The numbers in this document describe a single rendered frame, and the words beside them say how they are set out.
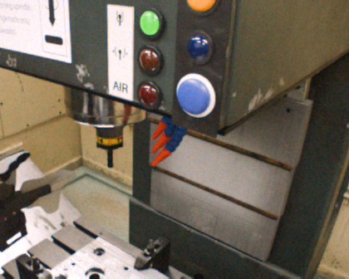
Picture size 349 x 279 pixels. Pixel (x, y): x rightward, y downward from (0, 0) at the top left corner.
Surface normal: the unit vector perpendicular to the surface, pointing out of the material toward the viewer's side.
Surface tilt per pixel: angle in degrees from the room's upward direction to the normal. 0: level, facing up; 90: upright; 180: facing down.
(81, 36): 90
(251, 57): 90
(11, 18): 90
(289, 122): 90
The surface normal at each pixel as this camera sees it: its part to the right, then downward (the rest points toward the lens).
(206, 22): -0.65, 0.40
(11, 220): 0.81, 0.31
